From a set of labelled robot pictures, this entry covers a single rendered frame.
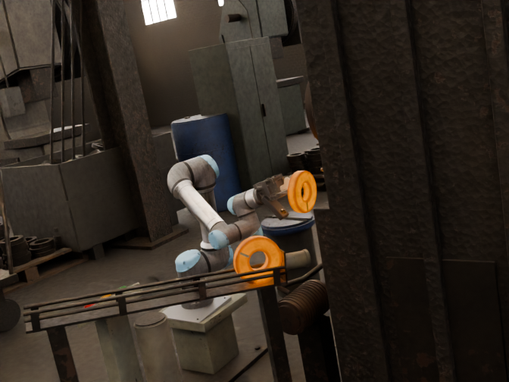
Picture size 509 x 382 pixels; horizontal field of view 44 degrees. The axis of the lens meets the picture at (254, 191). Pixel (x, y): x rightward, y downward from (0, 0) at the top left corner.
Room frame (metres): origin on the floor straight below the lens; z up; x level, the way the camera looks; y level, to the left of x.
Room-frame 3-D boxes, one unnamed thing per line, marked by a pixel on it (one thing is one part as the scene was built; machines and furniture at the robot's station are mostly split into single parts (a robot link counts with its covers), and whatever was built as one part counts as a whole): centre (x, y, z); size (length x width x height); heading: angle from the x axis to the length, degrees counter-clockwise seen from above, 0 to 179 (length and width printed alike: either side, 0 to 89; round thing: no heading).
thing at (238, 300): (2.73, 0.35, 0.28); 0.32 x 0.32 x 0.04; 54
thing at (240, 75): (6.23, -0.03, 0.75); 0.70 x 0.48 x 1.50; 142
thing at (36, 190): (5.56, 1.38, 0.43); 1.23 x 0.93 x 0.87; 140
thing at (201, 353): (2.73, 0.35, 0.13); 0.40 x 0.40 x 0.26; 54
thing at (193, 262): (2.72, 0.34, 0.48); 0.13 x 0.12 x 0.14; 122
